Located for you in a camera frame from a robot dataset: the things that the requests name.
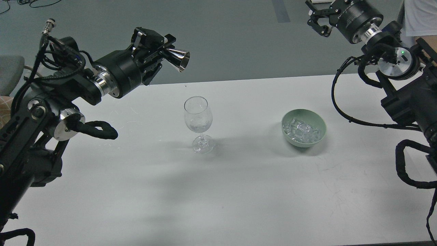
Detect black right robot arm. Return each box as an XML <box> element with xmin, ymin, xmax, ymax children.
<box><xmin>305</xmin><ymin>0</ymin><xmax>437</xmax><ymax>191</ymax></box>

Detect steel cocktail jigger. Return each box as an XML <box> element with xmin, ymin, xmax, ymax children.
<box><xmin>163</xmin><ymin>48</ymin><xmax>191</xmax><ymax>72</ymax></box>

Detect green bowl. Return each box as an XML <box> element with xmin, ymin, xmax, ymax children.
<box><xmin>281</xmin><ymin>109</ymin><xmax>327</xmax><ymax>148</ymax></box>

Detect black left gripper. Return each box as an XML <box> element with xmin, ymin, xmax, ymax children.
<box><xmin>93</xmin><ymin>27</ymin><xmax>176</xmax><ymax>98</ymax></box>

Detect clear wine glass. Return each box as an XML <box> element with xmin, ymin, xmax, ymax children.
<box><xmin>184</xmin><ymin>96</ymin><xmax>214</xmax><ymax>154</ymax></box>

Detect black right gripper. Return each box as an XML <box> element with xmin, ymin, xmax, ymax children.
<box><xmin>305</xmin><ymin>0</ymin><xmax>384</xmax><ymax>44</ymax></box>

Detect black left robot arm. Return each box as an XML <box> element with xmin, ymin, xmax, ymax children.
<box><xmin>1</xmin><ymin>18</ymin><xmax>190</xmax><ymax>229</ymax></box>

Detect black floor cables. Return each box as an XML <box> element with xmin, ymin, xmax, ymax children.
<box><xmin>0</xmin><ymin>0</ymin><xmax>62</xmax><ymax>15</ymax></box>

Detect grey chair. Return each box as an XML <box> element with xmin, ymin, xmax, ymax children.
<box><xmin>0</xmin><ymin>55</ymin><xmax>34</xmax><ymax>96</ymax></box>

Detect pile of ice cubes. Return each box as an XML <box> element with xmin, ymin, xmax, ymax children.
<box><xmin>282</xmin><ymin>117</ymin><xmax>322</xmax><ymax>144</ymax></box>

